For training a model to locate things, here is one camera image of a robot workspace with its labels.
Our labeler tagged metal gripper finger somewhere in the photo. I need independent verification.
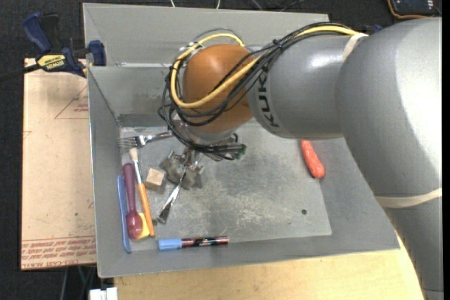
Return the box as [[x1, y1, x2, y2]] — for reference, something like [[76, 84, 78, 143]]
[[160, 164, 206, 224], [155, 150, 186, 224]]

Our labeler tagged small wooden cube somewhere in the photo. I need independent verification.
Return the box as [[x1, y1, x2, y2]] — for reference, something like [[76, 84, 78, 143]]
[[144, 167, 167, 192]]

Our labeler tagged silver metal fork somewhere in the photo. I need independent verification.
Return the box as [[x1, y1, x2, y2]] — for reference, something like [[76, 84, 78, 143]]
[[117, 131, 174, 150]]

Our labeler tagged maroon plastic spoon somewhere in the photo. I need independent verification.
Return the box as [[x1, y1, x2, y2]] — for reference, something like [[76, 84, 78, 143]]
[[122, 162, 143, 240]]

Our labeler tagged grey metal bin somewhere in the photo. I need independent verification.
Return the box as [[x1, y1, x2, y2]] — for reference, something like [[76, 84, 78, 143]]
[[82, 2, 401, 279]]

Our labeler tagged blue capped marker pen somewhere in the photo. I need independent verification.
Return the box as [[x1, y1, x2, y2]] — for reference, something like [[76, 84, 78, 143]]
[[157, 235, 230, 252]]

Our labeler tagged yellow plastic piece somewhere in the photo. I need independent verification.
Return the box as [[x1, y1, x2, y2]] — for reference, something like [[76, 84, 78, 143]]
[[136, 211, 151, 241]]

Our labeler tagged blue flat plastic stick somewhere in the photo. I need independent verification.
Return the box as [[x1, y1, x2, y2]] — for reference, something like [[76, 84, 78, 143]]
[[116, 175, 133, 254]]

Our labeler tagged orange toy carrot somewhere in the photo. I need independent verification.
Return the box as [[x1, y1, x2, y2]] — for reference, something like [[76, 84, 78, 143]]
[[300, 139, 326, 180]]

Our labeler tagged brown cardboard board red print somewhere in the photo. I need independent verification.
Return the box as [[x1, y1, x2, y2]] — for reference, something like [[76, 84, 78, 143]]
[[20, 58, 98, 271]]

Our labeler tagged orange handled paintbrush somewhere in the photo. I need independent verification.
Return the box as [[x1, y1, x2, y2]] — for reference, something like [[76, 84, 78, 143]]
[[128, 148, 156, 238]]

